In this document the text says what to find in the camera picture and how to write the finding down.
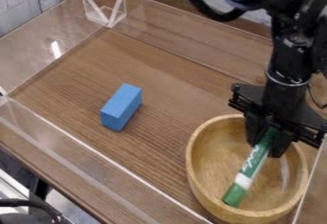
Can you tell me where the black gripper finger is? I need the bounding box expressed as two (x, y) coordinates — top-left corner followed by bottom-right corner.
(268, 128), (295, 158)
(245, 112), (266, 146)

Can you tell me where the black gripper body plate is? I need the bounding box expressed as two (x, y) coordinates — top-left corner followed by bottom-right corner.
(228, 83), (327, 148)

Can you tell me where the green expo marker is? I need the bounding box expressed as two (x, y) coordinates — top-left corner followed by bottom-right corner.
(222, 127), (272, 208)

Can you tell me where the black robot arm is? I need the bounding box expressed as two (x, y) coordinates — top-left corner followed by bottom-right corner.
(225, 0), (327, 158)

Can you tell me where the brown wooden bowl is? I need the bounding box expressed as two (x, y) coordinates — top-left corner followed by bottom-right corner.
(185, 114), (308, 224)

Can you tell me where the blue foam block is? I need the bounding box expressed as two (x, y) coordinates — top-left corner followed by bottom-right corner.
(100, 83), (142, 131)

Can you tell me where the clear acrylic wall panel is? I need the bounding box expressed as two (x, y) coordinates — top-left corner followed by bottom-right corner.
(0, 94), (212, 224)

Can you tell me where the clear acrylic triangular bracket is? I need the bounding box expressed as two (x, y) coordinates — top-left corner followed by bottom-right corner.
(81, 0), (126, 29)

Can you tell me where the black cable lower left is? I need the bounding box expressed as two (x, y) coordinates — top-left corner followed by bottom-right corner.
(0, 198), (62, 224)

